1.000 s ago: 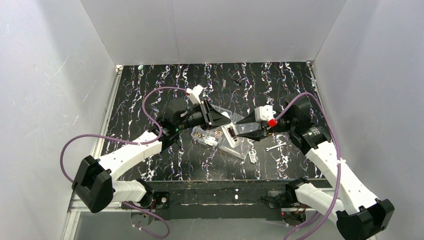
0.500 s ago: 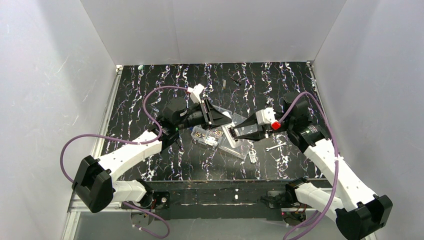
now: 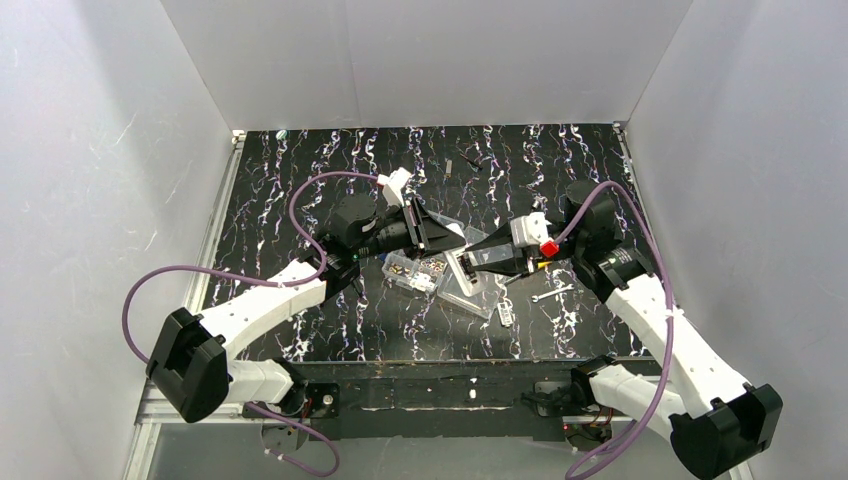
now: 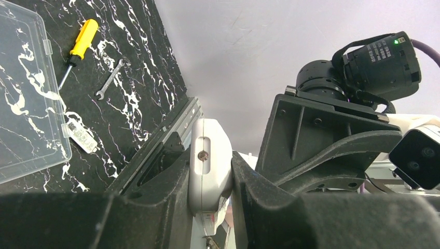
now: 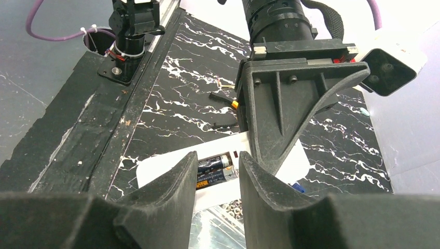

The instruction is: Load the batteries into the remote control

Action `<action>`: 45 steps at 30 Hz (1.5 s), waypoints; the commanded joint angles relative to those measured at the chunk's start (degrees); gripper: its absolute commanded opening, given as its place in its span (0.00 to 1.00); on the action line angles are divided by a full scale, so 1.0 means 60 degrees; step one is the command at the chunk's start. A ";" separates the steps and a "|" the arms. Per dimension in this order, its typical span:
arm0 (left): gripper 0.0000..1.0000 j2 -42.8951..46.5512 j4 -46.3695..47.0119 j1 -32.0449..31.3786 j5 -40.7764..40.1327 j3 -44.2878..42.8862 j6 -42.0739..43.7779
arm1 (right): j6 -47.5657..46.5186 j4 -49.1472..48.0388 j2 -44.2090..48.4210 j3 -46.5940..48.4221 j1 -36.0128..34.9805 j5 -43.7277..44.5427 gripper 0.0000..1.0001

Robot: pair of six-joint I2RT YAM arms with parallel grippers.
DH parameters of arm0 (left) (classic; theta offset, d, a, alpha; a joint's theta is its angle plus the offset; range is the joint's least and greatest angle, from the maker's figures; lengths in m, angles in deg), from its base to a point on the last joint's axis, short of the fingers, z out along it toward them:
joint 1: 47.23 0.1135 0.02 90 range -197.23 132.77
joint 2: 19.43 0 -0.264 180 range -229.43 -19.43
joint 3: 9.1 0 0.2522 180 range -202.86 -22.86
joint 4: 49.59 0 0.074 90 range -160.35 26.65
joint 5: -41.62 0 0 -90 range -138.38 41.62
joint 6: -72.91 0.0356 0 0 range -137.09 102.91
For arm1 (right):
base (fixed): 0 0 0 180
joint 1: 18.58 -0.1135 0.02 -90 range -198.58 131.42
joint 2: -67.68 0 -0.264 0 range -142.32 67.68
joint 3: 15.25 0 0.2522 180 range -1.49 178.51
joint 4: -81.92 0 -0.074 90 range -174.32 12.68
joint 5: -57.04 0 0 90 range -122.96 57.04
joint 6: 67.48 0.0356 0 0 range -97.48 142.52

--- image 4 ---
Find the clear plastic screw box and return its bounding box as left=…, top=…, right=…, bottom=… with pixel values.
left=1, top=1, right=72, bottom=183

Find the small silver wrench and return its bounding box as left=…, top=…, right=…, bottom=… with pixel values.
left=95, top=59, right=125, bottom=101

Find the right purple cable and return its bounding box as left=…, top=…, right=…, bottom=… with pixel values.
left=411, top=38, right=440, bottom=68

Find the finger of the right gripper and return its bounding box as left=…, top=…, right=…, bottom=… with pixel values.
left=272, top=130, right=403, bottom=195

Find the aluminium frame rail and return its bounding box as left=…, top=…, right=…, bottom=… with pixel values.
left=106, top=97, right=203, bottom=195

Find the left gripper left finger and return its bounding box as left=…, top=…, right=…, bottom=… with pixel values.
left=1, top=150, right=193, bottom=248

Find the yellow handled screwdriver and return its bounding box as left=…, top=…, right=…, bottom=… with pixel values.
left=58, top=19, right=99, bottom=90

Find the white remote control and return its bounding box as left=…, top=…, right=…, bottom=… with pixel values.
left=188, top=118, right=233, bottom=236

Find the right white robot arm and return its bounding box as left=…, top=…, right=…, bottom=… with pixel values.
left=255, top=32, right=421, bottom=193

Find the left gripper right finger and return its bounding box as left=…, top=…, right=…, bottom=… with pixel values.
left=231, top=152, right=439, bottom=248

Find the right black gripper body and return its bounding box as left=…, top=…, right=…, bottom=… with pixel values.
left=256, top=94, right=402, bottom=182

